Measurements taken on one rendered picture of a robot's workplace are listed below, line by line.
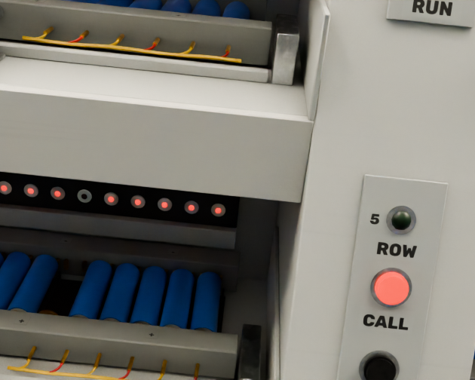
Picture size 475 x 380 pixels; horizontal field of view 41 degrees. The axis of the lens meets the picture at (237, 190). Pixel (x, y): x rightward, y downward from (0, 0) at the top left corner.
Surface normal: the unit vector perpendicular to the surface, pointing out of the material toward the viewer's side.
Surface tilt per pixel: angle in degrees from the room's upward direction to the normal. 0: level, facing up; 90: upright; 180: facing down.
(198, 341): 18
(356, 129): 90
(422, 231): 90
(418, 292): 90
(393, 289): 90
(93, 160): 108
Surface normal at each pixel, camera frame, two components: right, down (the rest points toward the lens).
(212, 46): -0.05, 0.46
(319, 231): -0.02, 0.16
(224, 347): 0.09, -0.88
